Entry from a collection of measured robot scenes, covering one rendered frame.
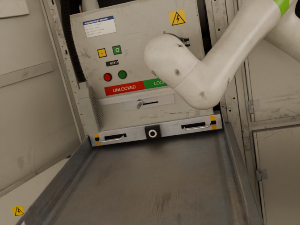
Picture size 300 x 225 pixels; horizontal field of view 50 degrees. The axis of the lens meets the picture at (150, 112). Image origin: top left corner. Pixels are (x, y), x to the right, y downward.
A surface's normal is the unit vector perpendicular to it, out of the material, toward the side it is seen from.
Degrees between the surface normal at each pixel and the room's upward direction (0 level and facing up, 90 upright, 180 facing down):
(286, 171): 90
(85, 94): 61
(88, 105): 90
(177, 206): 0
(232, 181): 0
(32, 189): 90
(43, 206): 90
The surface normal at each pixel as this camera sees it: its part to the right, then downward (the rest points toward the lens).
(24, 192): -0.13, 0.31
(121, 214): -0.20, -0.94
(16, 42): 0.82, 0.00
